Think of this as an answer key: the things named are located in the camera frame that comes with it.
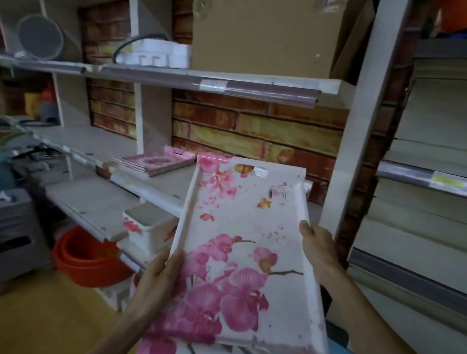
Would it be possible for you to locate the white power strip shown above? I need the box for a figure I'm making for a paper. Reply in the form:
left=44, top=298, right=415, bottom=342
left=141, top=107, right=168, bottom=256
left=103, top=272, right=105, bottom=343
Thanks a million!
left=114, top=34, right=193, bottom=74

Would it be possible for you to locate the person's right hand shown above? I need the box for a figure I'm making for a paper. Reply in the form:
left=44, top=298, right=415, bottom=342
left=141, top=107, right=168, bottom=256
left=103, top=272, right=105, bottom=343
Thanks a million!
left=291, top=220, right=355, bottom=289

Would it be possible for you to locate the yellow plastic container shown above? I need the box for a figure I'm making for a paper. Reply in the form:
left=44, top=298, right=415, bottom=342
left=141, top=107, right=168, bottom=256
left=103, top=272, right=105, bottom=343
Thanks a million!
left=20, top=90, right=44, bottom=120

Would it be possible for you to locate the person's left hand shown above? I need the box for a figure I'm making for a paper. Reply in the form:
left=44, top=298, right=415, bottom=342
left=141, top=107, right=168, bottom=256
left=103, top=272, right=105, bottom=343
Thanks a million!
left=127, top=243, right=189, bottom=329

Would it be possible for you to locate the white metal shelf unit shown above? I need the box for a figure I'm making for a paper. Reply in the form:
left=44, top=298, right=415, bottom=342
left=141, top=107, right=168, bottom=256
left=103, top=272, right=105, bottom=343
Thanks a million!
left=0, top=0, right=416, bottom=346

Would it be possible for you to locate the black cable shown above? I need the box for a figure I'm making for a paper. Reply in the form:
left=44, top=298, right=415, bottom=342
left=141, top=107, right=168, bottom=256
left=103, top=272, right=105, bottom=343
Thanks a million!
left=112, top=28, right=171, bottom=70

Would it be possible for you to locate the orange plastic item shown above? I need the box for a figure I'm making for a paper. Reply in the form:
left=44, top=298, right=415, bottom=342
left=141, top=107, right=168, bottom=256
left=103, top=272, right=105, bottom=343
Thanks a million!
left=435, top=0, right=467, bottom=36

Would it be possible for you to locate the large brown cardboard box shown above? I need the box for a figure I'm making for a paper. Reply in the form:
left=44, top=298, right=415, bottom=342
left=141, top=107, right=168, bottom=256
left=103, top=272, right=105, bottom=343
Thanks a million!
left=180, top=0, right=378, bottom=94

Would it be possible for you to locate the yellow shelf price label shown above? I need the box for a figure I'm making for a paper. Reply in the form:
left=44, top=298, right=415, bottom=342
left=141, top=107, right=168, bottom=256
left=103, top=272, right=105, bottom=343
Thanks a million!
left=428, top=171, right=467, bottom=198

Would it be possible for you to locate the person's left forearm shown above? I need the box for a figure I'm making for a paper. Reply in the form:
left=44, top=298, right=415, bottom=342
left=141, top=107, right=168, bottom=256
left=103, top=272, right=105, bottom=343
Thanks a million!
left=79, top=304, right=159, bottom=354

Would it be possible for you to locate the red plastic basin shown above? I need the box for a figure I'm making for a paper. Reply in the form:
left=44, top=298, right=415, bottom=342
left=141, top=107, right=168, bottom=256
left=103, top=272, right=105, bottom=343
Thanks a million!
left=48, top=223, right=140, bottom=294

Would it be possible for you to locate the stack of grey boards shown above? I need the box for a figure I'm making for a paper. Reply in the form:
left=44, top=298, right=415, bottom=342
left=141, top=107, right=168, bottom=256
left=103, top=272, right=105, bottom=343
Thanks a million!
left=339, top=37, right=467, bottom=342

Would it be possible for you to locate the person's right forearm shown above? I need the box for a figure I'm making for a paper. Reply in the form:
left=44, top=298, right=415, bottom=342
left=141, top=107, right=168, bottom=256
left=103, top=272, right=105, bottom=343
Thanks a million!
left=307, top=266, right=467, bottom=354

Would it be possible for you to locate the stack of pink floral trays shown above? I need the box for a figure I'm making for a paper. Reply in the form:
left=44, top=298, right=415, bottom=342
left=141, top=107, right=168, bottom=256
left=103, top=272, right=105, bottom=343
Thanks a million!
left=110, top=138, right=197, bottom=183

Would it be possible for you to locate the grey plastic stool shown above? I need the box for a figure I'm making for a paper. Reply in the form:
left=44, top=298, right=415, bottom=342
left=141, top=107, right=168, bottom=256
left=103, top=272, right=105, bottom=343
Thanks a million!
left=0, top=185, right=63, bottom=303

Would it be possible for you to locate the white pink floral tray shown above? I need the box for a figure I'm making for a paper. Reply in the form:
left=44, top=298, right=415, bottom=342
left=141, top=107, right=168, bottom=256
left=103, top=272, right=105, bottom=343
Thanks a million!
left=136, top=146, right=369, bottom=354

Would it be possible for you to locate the white floral plastic basket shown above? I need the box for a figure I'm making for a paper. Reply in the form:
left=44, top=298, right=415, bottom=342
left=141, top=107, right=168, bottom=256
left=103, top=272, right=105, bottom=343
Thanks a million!
left=118, top=198, right=181, bottom=258

